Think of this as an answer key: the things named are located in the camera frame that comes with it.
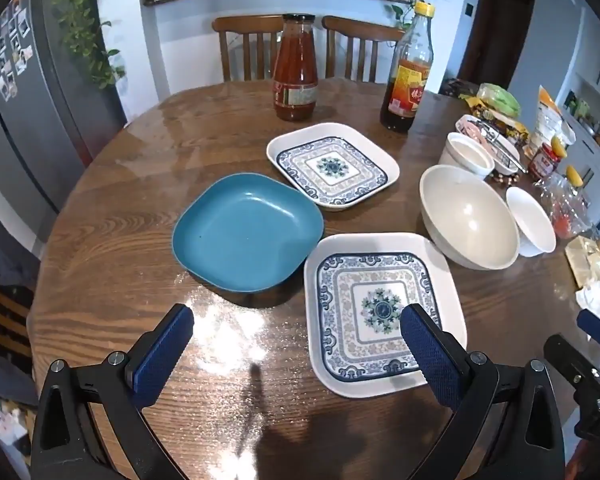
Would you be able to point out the red sauce jar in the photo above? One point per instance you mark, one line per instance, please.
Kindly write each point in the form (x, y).
(542, 162)

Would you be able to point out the yellow snack packet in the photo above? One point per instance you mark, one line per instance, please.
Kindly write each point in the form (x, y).
(515, 132)

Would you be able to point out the white straight-sided bowl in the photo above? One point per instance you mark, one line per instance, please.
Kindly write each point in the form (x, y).
(467, 155)

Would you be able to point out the orange and white bag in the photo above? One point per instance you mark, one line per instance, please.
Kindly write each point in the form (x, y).
(547, 120)

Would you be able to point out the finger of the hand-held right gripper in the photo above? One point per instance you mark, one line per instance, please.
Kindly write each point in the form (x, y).
(597, 327)
(565, 352)

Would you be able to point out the floor clutter pile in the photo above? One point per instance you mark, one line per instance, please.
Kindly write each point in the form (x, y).
(5, 425)

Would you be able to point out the crumpled white tissue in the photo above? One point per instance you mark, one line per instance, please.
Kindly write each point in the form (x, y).
(592, 297)

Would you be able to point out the wooden chair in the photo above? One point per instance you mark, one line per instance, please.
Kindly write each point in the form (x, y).
(245, 25)
(360, 27)

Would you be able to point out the group of fridge photo magnets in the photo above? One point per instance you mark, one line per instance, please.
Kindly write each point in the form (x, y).
(10, 60)

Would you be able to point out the clear plastic bag of tomatoes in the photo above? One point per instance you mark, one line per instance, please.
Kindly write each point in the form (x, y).
(565, 215)

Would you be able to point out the white utensil tray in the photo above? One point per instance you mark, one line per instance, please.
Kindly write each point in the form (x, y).
(505, 161)

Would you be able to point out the yellowish tissue box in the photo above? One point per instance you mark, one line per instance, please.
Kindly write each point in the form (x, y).
(585, 260)

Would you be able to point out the dark brown door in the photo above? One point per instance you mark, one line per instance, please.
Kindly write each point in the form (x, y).
(500, 35)

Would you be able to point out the small white bowl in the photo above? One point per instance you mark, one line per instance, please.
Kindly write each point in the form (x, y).
(530, 220)

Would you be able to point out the white blue patterned square plate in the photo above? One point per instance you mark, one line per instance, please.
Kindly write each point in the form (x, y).
(330, 167)
(360, 285)

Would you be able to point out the wooden slatted bench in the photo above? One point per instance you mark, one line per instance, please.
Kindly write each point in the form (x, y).
(2, 320)

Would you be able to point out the large green hanging vine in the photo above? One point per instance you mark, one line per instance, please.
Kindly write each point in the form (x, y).
(85, 35)

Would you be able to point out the wooden beaded trivet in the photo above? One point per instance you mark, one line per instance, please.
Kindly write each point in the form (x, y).
(507, 178)

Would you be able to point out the black wall switch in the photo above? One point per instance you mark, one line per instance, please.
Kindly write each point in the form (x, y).
(469, 10)

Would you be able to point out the red sauce bottle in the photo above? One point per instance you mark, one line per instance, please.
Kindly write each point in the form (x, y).
(295, 75)

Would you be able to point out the large white bowl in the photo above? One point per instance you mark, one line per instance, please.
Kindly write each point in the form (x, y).
(465, 215)

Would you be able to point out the dark vinegar bottle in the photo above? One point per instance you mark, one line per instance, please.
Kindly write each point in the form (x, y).
(405, 90)

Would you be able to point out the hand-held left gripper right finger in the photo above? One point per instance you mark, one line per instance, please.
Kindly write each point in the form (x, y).
(430, 355)

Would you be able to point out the metal tongs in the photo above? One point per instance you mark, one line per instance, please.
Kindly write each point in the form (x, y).
(502, 147)

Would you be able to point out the grey refrigerator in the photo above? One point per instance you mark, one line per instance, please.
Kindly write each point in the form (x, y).
(45, 110)

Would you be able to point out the yellow bag clip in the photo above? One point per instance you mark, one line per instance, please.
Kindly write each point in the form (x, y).
(559, 147)
(575, 176)

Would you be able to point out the dark patterned packet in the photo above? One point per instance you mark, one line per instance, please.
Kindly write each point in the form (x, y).
(457, 87)

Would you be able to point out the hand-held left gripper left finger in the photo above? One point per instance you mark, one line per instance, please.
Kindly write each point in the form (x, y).
(162, 355)

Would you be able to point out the green vegetable bag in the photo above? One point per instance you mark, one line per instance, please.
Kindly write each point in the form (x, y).
(500, 97)

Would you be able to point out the dark cloth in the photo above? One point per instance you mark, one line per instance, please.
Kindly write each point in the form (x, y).
(5, 255)

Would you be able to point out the pink slotted spoon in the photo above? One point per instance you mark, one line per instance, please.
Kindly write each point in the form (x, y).
(472, 134)

